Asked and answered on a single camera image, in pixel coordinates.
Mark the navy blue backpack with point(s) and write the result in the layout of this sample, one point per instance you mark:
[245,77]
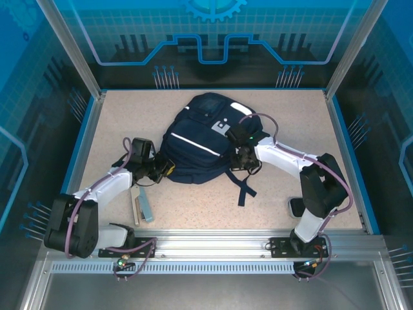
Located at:
[193,151]

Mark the black smartphone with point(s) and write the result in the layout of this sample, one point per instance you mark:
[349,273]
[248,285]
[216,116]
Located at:
[296,208]

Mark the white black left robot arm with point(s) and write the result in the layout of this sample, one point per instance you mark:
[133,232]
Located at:
[106,185]

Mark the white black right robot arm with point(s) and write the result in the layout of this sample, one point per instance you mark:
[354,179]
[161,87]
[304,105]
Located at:
[280,155]

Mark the connector with green light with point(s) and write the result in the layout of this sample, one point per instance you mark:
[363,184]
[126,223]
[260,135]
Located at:
[311,263]
[122,261]

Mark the steel bottom tray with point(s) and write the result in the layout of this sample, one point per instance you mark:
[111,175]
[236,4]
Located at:
[206,294]

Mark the blue printed side panel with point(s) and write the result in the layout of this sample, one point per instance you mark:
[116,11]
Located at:
[387,97]
[26,97]

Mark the blue printed back panel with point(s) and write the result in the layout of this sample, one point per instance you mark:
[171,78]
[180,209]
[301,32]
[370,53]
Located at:
[129,19]

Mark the aluminium front rail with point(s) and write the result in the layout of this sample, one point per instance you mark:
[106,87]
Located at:
[209,245]

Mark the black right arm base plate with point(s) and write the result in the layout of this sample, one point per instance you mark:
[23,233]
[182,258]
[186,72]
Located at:
[278,247]

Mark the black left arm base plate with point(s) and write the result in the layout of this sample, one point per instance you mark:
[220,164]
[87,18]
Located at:
[104,252]

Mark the aluminium frame post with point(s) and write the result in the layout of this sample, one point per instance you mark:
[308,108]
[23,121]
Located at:
[77,55]
[346,55]

